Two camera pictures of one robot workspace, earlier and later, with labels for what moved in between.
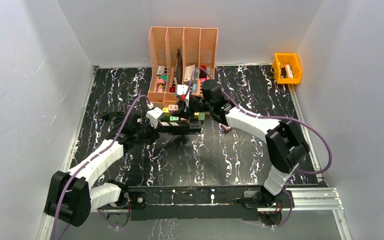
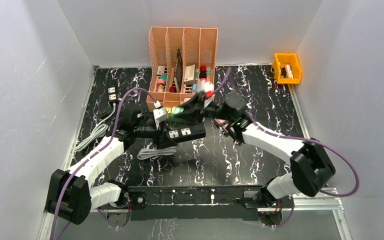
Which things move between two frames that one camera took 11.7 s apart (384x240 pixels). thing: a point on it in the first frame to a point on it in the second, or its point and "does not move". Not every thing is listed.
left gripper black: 162,127 to 160,138
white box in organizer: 188,72 does not move
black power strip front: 173,127 to 112,94
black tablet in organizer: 179,68 does not move
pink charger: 225,127 does not move
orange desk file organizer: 179,56 does not move
